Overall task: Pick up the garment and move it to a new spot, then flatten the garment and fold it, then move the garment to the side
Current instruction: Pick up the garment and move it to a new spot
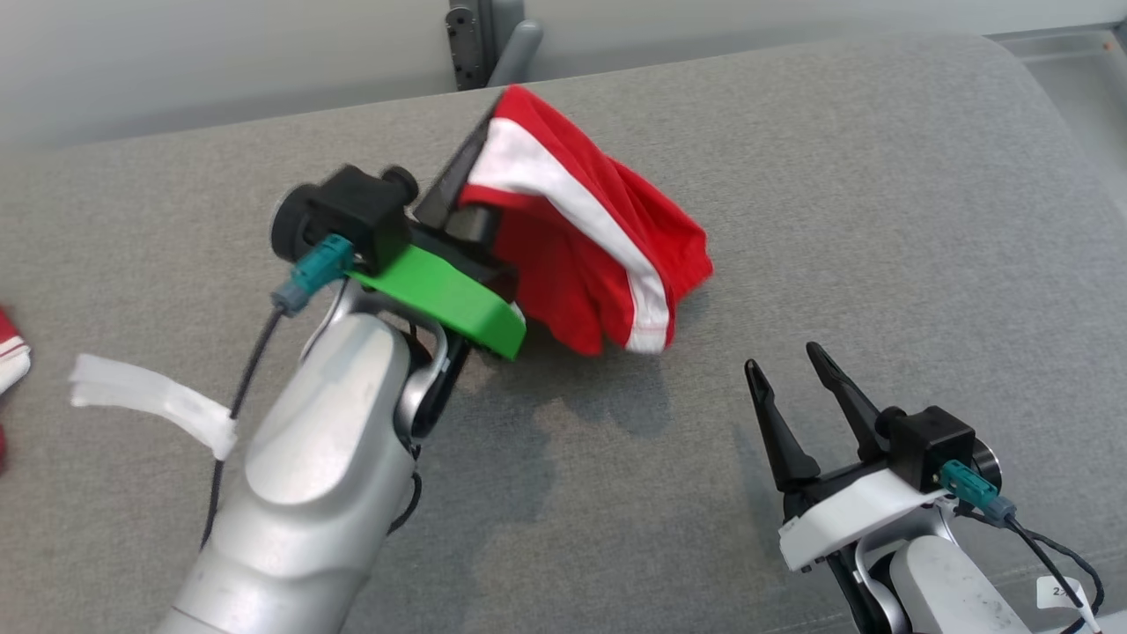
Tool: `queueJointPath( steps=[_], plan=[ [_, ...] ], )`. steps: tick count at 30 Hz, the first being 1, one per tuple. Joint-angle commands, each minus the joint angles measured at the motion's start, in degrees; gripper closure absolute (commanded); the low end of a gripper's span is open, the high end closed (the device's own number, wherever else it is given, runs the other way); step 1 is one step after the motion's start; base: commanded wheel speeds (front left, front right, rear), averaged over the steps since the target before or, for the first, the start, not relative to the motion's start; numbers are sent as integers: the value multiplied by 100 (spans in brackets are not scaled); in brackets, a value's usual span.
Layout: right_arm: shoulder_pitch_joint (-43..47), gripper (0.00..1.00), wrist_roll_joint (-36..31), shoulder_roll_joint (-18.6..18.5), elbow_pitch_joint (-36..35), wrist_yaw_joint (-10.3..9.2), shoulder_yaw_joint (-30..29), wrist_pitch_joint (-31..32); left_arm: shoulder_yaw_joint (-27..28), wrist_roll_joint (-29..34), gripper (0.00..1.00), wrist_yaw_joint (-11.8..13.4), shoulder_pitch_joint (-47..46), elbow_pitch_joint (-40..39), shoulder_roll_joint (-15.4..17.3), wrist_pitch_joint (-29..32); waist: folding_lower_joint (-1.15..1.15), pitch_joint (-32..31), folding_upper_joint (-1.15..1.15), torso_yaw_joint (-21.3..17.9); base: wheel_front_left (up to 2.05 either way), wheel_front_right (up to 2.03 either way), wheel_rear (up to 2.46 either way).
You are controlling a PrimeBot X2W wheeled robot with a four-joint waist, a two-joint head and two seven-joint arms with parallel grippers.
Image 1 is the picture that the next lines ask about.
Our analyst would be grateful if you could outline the red shorts with white stripes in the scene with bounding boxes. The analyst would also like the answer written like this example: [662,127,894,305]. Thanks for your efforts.
[458,84,714,356]

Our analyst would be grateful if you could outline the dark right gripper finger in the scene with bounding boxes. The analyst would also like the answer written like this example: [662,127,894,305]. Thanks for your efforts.
[745,359,821,492]
[807,343,890,463]

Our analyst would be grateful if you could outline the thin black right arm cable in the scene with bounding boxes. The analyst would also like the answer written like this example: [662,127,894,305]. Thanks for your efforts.
[955,506,1107,634]

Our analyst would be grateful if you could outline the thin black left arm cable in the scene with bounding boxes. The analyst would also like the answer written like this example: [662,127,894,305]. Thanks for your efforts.
[386,471,424,536]

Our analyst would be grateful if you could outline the white tape strip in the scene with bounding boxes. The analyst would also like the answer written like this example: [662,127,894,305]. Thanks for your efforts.
[69,354,239,461]

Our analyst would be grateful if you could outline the white printed cable label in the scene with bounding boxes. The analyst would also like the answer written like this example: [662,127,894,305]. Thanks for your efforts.
[1036,577,1089,610]

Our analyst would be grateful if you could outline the left black cable teal plug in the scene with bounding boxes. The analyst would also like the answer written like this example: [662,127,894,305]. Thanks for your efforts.
[201,233,356,551]

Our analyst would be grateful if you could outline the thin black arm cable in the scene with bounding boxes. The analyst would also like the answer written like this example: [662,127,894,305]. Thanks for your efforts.
[955,506,1107,634]
[386,471,424,536]

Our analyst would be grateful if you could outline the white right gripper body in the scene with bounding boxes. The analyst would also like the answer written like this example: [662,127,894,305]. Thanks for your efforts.
[779,462,956,573]

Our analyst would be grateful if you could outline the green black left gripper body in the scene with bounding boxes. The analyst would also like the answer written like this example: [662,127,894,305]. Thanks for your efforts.
[348,225,527,360]

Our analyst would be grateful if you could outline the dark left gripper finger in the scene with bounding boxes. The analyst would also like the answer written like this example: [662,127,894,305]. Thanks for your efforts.
[414,113,496,228]
[440,204,505,265]

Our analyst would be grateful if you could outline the grey metal frame post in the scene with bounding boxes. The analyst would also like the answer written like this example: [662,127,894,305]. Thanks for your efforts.
[445,0,544,92]

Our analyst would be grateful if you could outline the red white basketball jersey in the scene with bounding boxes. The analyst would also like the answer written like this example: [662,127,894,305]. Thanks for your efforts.
[0,304,33,476]

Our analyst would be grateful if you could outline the grey metal floor rail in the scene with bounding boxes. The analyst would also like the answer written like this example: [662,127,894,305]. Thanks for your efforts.
[991,25,1127,221]

